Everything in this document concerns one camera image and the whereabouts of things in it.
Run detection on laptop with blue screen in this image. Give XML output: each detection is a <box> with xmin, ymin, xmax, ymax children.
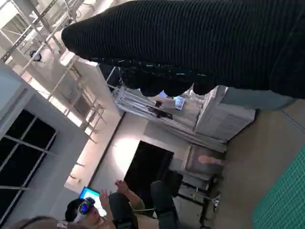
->
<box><xmin>80</xmin><ymin>187</ymin><xmax>108</xmax><ymax>217</ymax></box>

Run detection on black wall panel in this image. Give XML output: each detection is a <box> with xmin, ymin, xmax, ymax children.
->
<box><xmin>123</xmin><ymin>140</ymin><xmax>175</xmax><ymax>191</ymax></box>

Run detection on white metal frame desk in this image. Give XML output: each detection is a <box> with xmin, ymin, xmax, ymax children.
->
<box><xmin>112</xmin><ymin>66</ymin><xmax>227</xmax><ymax>153</ymax></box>

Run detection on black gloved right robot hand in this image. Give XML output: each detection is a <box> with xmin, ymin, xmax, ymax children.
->
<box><xmin>61</xmin><ymin>0</ymin><xmax>305</xmax><ymax>101</ymax></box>

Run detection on white louvred unit on casters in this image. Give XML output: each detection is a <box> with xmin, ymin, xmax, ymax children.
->
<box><xmin>194</xmin><ymin>85</ymin><xmax>257</xmax><ymax>145</ymax></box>

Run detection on dark window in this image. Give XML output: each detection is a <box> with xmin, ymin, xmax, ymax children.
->
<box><xmin>0</xmin><ymin>109</ymin><xmax>58</xmax><ymax>206</ymax></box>

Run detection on green cutting mat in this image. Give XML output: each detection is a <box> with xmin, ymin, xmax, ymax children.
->
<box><xmin>252</xmin><ymin>145</ymin><xmax>305</xmax><ymax>229</ymax></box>

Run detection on blue black hanging device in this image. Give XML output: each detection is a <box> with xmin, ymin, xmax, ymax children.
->
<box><xmin>30</xmin><ymin>49</ymin><xmax>45</xmax><ymax>63</ymax></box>

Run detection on black office chair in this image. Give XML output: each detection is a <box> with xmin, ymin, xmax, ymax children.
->
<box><xmin>150</xmin><ymin>180</ymin><xmax>178</xmax><ymax>229</ymax></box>

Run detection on white VR headset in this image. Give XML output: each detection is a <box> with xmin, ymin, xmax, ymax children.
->
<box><xmin>76</xmin><ymin>197</ymin><xmax>96</xmax><ymax>221</ymax></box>

